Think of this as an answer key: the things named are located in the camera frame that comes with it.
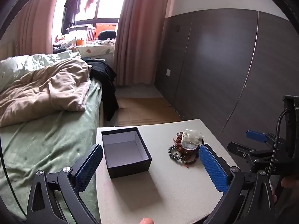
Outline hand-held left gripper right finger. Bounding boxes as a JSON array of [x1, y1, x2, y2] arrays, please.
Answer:
[[198, 144, 276, 224]]

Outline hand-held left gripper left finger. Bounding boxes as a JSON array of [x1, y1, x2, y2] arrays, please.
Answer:
[[26, 143, 104, 224]]

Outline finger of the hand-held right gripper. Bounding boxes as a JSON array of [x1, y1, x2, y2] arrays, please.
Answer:
[[228, 141, 257, 162], [246, 130, 272, 143]]

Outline dark bead bracelet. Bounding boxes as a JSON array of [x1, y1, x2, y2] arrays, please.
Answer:
[[181, 154, 201, 167]]

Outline white flower hair accessory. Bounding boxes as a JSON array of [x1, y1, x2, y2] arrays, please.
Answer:
[[182, 129, 205, 150]]

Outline grey bead bracelet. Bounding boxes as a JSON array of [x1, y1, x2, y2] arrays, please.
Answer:
[[168, 145, 185, 160]]

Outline black jewelry box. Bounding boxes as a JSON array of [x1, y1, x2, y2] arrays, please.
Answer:
[[101, 127, 152, 179]]

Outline person's right hand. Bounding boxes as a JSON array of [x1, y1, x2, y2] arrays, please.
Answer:
[[270, 176, 299, 203]]

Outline green bed sheet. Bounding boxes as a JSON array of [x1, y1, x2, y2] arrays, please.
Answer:
[[0, 78, 103, 220]]

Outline flattened cardboard sheet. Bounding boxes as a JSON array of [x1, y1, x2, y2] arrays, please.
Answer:
[[115, 97, 183, 126]]

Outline black clothing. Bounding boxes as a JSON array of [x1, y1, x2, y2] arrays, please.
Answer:
[[82, 58, 119, 122]]

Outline beige blanket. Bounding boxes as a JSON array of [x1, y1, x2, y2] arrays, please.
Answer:
[[0, 58, 93, 127]]

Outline white floral sheet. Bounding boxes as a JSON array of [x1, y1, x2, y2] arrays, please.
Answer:
[[53, 38, 116, 59]]

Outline light green patterned quilt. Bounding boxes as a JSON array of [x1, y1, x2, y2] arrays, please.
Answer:
[[0, 51, 81, 91]]

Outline black cushion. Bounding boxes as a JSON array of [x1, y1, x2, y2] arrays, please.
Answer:
[[98, 30, 116, 40]]

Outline pink curtain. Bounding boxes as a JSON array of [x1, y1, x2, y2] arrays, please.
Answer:
[[112, 0, 180, 87], [14, 0, 63, 56]]

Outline orange box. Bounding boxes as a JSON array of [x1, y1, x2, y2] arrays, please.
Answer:
[[96, 24, 116, 40]]

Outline hanging dark clothes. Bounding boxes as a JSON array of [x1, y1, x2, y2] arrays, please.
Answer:
[[62, 0, 84, 34]]

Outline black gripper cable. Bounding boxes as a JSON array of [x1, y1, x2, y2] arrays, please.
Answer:
[[266, 109, 292, 175]]

